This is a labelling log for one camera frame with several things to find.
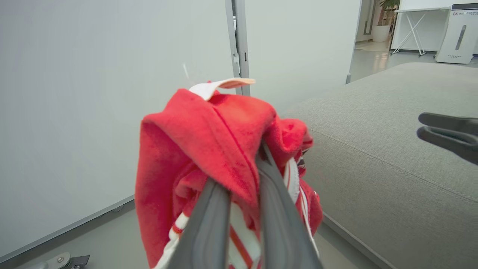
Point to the green potted plant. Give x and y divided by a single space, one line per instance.
390 4

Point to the white folding table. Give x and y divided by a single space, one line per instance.
418 10

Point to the large white partition panel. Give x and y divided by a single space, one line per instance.
74 93

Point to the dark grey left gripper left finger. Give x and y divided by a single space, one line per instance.
213 231

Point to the white plant pot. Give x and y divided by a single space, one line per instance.
381 33

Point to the white air purifier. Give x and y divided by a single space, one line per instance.
453 37

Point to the grey partition post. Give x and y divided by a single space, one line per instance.
241 37

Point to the red white-striped garment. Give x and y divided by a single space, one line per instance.
209 130

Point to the grey partition caster foot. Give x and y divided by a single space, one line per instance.
61 260

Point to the grey fabric sofa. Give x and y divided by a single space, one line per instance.
373 168

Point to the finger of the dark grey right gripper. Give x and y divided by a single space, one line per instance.
459 145
455 123

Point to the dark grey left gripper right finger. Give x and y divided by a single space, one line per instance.
278 224

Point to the white partition panel with sign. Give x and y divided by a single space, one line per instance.
298 45

